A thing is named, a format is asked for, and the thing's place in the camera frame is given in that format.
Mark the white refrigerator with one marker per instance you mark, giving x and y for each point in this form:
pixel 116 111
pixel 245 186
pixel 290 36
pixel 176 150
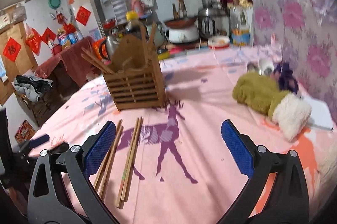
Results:
pixel 89 16

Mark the dark soy sauce bottle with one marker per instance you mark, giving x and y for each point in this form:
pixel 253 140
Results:
pixel 133 24

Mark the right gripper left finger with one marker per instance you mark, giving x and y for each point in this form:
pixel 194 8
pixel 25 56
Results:
pixel 49 201

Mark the red white bowl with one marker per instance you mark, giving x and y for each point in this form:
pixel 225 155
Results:
pixel 218 42

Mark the chair with clothes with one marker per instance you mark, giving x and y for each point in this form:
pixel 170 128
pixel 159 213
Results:
pixel 39 95

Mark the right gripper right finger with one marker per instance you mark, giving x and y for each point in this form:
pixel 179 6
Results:
pixel 288 200

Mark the wooden utensil holder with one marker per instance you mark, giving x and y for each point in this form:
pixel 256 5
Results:
pixel 133 84

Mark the pink deer tablecloth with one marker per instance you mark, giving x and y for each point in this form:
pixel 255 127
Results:
pixel 182 171

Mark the white electric hotplate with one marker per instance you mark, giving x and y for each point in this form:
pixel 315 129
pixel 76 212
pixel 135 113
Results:
pixel 184 35

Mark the green plush mitten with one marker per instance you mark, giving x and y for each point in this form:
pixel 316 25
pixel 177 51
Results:
pixel 282 107

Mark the purple ribbon bow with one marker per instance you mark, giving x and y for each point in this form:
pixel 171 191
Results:
pixel 285 79

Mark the silver pressure cooker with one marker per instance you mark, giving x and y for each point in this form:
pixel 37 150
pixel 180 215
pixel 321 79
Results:
pixel 213 19

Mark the metal spoon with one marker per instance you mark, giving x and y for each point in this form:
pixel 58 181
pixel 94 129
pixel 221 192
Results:
pixel 253 67

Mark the red covered side table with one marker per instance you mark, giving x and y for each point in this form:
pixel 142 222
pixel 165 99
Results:
pixel 69 67

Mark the brown frying pan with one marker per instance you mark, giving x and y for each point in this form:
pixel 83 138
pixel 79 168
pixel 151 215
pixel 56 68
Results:
pixel 180 23

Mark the stacked plastic steamer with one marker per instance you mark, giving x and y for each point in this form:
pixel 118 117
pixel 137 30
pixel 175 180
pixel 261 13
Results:
pixel 120 9

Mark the clear oil bottle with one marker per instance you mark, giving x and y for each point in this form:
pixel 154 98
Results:
pixel 240 29

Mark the pink thermos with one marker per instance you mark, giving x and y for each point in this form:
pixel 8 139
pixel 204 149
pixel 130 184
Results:
pixel 138 7

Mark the steel electric kettle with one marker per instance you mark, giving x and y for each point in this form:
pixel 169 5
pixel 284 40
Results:
pixel 111 44

